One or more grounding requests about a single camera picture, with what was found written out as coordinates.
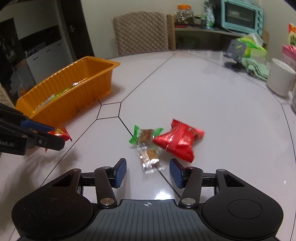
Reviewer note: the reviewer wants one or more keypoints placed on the white ceramic mug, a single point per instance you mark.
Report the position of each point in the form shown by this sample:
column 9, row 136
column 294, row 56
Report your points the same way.
column 281, row 78

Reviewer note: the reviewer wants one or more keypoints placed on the large red snack packet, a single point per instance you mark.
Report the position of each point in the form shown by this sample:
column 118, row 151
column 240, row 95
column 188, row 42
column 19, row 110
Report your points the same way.
column 179, row 140

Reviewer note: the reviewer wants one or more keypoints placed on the pink lidded container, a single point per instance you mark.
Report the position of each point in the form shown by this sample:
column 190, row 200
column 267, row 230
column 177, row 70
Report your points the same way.
column 288, row 55

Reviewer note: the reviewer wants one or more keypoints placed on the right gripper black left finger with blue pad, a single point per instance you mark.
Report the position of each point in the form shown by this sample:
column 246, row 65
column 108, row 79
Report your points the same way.
column 107, row 179

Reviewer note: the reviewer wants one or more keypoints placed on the teal toaster oven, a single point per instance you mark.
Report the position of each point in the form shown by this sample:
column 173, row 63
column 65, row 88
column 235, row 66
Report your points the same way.
column 242, row 17

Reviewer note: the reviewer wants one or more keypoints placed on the white cabinet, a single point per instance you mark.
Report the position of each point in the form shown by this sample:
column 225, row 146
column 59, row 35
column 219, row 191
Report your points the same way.
column 48, row 61

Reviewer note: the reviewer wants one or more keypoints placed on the wooden shelf unit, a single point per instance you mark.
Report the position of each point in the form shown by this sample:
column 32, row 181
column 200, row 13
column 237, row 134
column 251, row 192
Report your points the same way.
column 194, row 38

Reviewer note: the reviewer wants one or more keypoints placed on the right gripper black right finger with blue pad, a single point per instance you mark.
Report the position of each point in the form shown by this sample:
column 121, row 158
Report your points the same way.
column 188, row 179

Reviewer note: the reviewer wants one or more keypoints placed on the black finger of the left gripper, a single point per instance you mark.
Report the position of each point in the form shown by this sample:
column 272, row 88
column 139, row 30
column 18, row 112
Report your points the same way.
column 45, row 140

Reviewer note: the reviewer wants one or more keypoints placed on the green tissue pack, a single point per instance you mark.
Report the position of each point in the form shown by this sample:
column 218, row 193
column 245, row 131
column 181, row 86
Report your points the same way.
column 254, row 46

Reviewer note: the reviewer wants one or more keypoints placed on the clear wrapped brown snack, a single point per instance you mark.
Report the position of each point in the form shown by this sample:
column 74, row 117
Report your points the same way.
column 149, row 158

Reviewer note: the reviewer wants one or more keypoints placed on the small red snack packet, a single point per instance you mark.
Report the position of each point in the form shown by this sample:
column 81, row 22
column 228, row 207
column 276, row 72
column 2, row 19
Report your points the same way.
column 61, row 133

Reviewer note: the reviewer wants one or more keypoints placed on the grey phone stand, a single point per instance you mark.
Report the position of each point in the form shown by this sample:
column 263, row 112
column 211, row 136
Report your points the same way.
column 235, row 51

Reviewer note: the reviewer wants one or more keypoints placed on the snacks pile in tray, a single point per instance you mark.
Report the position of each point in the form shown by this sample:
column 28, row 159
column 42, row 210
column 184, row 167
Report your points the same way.
column 54, row 96

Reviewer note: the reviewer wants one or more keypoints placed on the green folded cloth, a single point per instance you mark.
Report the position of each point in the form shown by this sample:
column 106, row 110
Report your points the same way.
column 255, row 69

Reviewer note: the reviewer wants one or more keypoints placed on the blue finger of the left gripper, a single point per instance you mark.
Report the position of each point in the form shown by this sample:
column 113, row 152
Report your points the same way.
column 39, row 127

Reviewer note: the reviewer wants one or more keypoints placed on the green bag on shelf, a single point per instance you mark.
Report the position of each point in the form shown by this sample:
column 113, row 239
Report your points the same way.
column 208, row 15

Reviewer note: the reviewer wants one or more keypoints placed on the orange plastic tray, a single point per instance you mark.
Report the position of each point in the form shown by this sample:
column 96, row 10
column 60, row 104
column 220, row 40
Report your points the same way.
column 98, row 73

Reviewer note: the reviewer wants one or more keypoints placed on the green brown snack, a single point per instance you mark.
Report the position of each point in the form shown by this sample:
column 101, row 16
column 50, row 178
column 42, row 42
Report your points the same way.
column 144, row 136

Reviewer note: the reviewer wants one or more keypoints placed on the beige quilted chair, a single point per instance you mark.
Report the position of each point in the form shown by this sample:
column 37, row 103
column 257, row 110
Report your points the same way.
column 4, row 98
column 140, row 32

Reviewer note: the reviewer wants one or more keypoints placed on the glass jar orange lid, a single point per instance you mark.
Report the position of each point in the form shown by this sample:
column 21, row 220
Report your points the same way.
column 184, row 15

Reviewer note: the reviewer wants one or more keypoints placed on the sunflower seed bag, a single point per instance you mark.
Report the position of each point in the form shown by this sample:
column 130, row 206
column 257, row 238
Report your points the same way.
column 292, row 34

